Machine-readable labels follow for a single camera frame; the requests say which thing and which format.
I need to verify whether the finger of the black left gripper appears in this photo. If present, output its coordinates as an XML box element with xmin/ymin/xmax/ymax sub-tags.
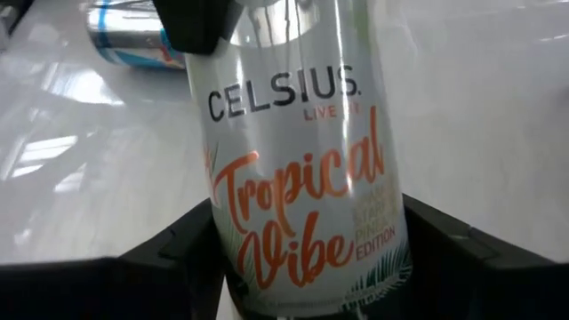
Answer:
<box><xmin>152</xmin><ymin>0</ymin><xmax>244</xmax><ymax>55</ymax></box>

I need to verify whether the white and orange Celsius can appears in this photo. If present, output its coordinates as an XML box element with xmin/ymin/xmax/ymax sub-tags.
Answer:
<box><xmin>184</xmin><ymin>0</ymin><xmax>414</xmax><ymax>319</ymax></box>

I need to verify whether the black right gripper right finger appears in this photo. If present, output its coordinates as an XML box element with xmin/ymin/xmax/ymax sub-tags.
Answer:
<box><xmin>368</xmin><ymin>193</ymin><xmax>569</xmax><ymax>320</ymax></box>

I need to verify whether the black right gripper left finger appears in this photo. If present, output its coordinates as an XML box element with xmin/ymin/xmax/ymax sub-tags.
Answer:
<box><xmin>0</xmin><ymin>197</ymin><xmax>227</xmax><ymax>320</ymax></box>

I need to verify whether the blue Red Bull can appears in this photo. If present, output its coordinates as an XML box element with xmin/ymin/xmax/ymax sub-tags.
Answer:
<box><xmin>86</xmin><ymin>0</ymin><xmax>187</xmax><ymax>70</ymax></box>

